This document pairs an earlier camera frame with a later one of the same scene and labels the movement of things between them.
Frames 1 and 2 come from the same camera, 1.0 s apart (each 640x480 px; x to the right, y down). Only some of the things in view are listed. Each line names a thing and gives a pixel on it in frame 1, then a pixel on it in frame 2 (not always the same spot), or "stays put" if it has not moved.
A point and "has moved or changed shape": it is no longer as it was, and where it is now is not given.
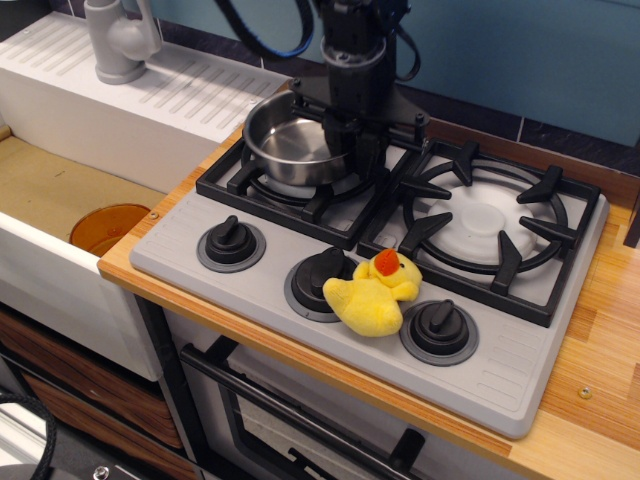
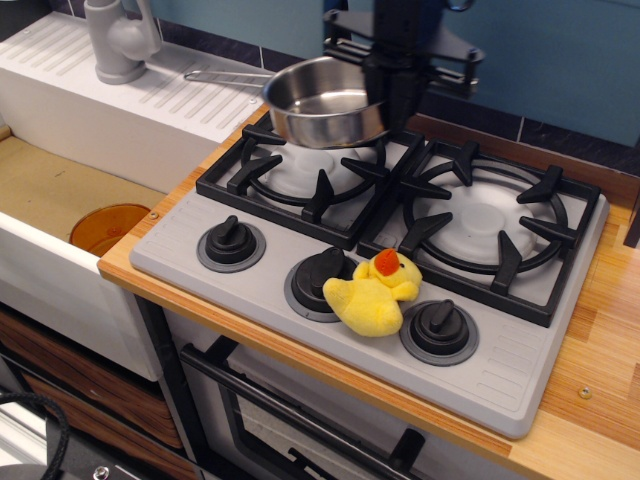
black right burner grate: [494, 231] stays put
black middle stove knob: [305, 281] stays put
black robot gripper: [360, 94] → [402, 31]
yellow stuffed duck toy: [368, 302] stays put
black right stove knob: [438, 333] stays put
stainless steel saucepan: [288, 148] has moved or changed shape
